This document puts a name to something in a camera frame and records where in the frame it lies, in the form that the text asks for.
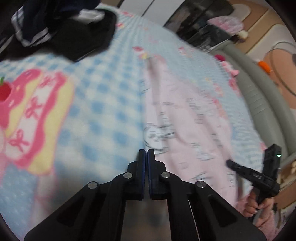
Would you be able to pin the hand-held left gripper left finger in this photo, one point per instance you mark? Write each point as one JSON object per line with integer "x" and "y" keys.
{"x": 138, "y": 176}

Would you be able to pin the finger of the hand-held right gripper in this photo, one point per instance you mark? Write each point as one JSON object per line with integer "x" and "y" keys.
{"x": 249, "y": 174}

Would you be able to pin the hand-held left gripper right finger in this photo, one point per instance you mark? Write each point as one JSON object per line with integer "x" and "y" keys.
{"x": 155, "y": 176}

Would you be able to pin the pink printed pajama pants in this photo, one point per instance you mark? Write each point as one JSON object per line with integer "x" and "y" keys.
{"x": 185, "y": 127}

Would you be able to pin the person's right hand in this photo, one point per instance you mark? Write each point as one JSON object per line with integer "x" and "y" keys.
{"x": 251, "y": 206}

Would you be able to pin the grey padded headboard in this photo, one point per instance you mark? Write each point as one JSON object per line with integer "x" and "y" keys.
{"x": 261, "y": 99}

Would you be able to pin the blue checked printed blanket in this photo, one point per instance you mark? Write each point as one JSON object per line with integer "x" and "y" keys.
{"x": 97, "y": 104}

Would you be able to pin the orange plush toy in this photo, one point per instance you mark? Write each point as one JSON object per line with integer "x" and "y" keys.
{"x": 263, "y": 66}

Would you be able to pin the thin metal hoop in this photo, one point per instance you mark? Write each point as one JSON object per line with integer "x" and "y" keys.
{"x": 272, "y": 60}

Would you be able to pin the pink plush toy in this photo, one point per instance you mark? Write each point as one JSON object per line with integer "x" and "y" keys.
{"x": 230, "y": 68}

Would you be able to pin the red plush ball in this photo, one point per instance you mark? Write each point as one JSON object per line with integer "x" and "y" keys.
{"x": 218, "y": 57}

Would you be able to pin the cream plush toy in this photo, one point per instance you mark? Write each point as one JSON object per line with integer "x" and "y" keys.
{"x": 242, "y": 35}

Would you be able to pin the pink frilled cloth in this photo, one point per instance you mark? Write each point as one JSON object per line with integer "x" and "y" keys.
{"x": 225, "y": 24}

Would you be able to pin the black garment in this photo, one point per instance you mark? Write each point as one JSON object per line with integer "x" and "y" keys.
{"x": 87, "y": 37}

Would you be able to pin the glass door wardrobe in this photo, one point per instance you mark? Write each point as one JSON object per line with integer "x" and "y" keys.
{"x": 196, "y": 18}

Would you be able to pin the white sock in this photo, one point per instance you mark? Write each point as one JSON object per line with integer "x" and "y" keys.
{"x": 90, "y": 16}

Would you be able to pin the white wardrobe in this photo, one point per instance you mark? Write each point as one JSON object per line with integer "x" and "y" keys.
{"x": 148, "y": 7}

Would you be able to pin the navy white-striped garment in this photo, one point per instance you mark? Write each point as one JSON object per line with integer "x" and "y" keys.
{"x": 39, "y": 23}

